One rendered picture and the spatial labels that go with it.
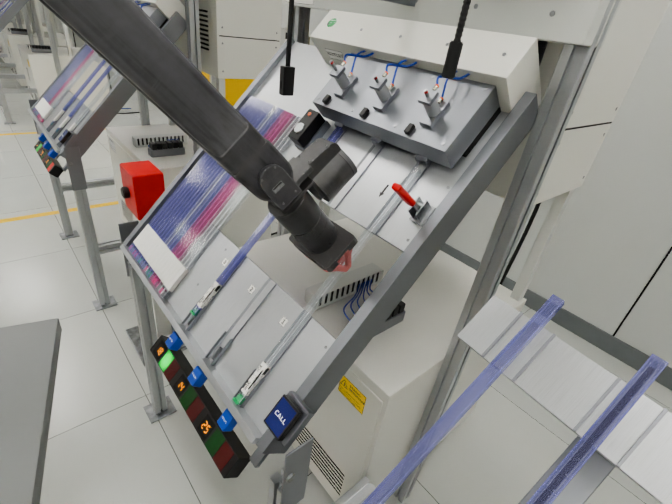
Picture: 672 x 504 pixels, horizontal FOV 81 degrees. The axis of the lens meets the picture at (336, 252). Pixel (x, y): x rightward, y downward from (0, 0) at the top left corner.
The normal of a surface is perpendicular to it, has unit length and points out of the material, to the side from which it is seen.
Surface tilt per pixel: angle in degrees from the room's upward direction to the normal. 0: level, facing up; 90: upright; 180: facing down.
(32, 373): 0
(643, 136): 90
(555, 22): 90
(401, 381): 0
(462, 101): 46
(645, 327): 90
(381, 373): 0
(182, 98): 87
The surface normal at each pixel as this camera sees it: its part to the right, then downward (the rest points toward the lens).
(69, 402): 0.13, -0.85
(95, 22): 0.50, 0.46
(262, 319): -0.46, -0.40
